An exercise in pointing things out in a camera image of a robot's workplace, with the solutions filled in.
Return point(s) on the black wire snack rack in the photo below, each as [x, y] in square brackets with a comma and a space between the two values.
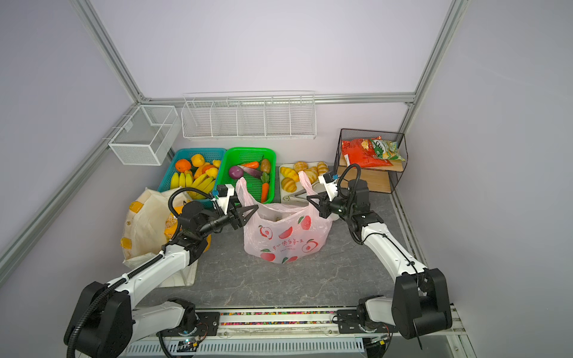
[384, 179]

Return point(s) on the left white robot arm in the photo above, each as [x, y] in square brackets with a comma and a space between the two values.
[128, 290]

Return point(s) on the yellow snack bag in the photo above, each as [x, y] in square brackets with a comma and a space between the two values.
[171, 225]

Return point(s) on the yellow toy banana bunch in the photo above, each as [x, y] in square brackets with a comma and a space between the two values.
[204, 183]

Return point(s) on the yellow-orange toy citrus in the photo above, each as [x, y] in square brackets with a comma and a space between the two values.
[197, 160]

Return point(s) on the green snack bag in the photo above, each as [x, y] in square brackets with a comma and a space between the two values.
[386, 149]

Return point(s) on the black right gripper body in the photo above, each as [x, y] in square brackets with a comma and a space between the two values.
[342, 208]

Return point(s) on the teal plastic basket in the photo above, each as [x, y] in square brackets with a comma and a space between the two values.
[213, 158]

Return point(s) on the red chip bag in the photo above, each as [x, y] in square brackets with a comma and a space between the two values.
[361, 152]

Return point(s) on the orange toy tangerine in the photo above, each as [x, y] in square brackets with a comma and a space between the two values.
[183, 166]

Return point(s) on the white wire wall shelf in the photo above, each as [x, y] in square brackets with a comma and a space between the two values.
[244, 114]

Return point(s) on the striped toy bread loaf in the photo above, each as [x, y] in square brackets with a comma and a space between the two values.
[289, 173]

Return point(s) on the toy croissant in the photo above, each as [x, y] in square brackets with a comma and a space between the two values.
[312, 174]

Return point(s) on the orange toy carrot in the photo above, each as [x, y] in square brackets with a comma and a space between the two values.
[264, 192]

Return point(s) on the yellow toy lemon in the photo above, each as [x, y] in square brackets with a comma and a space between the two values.
[212, 172]

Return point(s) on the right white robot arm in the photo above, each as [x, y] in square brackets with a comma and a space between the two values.
[420, 304]

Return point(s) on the white canvas tote bag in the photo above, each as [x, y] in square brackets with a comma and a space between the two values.
[143, 235]

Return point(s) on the green plastic basket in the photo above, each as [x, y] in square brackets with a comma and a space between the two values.
[241, 155]

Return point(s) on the toy bread bun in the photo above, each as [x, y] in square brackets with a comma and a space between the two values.
[300, 166]

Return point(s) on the brown toy potato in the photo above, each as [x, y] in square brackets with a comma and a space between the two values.
[265, 166]

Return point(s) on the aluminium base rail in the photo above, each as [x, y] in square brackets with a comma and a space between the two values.
[277, 320]

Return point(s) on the pink plastic grocery bag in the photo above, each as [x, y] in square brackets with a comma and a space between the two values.
[282, 233]

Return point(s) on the white mesh wall basket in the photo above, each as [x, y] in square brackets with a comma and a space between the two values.
[147, 135]

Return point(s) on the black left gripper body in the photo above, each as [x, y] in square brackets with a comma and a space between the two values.
[218, 224]

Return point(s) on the striped toy bread roll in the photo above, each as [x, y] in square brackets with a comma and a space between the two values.
[288, 185]

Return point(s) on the white bread tray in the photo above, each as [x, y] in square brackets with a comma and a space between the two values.
[299, 197]

